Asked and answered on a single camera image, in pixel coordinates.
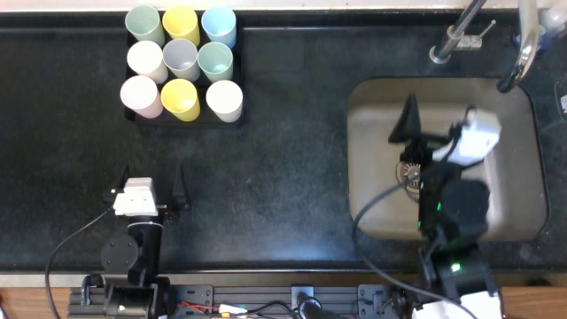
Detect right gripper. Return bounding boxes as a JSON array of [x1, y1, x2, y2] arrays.
[[388, 92, 449, 167]]

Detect green cup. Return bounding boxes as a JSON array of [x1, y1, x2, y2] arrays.
[[124, 4, 167, 46], [197, 41, 235, 83]]

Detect steel sink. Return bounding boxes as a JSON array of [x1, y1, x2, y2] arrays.
[[346, 77, 550, 243]]

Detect white cup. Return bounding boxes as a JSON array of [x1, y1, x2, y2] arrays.
[[205, 79, 245, 124], [126, 40, 170, 85]]

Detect pink cup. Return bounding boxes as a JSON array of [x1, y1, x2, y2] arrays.
[[119, 74, 165, 120]]

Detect black cable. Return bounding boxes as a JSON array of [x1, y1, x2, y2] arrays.
[[351, 176, 480, 319], [45, 206, 115, 319]]

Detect blue cup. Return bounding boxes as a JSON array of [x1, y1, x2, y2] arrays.
[[200, 5, 237, 50]]

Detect blue soap bottle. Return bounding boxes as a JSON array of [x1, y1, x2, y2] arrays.
[[513, 4, 567, 51]]

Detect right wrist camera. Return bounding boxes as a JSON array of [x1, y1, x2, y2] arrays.
[[431, 108, 503, 167]]

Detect mounting rail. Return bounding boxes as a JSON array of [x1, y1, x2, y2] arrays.
[[66, 283, 420, 319]]

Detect steel tap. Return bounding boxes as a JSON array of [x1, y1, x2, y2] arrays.
[[428, 0, 542, 95]]

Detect black tray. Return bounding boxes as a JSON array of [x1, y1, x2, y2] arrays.
[[123, 17, 244, 130]]

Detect grey cup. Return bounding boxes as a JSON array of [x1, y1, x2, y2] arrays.
[[162, 38, 201, 82]]

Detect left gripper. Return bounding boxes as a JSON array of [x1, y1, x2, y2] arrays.
[[104, 164, 192, 222]]

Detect yellow cup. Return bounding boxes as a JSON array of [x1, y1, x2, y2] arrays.
[[161, 5, 201, 48], [159, 78, 202, 123]]

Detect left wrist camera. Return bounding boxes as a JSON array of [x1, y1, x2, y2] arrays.
[[112, 176, 159, 218]]

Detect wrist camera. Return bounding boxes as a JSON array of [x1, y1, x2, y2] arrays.
[[431, 108, 503, 167], [112, 176, 159, 218]]

